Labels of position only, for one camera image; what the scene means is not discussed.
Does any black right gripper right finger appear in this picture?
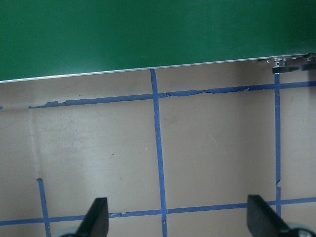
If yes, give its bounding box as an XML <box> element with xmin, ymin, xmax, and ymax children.
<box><xmin>247</xmin><ymin>195</ymin><xmax>291</xmax><ymax>237</ymax></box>

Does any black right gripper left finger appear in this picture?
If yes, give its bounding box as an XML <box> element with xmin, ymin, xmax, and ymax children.
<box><xmin>75</xmin><ymin>197</ymin><xmax>109</xmax><ymax>237</ymax></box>

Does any green conveyor belt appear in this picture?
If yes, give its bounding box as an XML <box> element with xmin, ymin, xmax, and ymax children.
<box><xmin>0</xmin><ymin>0</ymin><xmax>316</xmax><ymax>82</ymax></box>

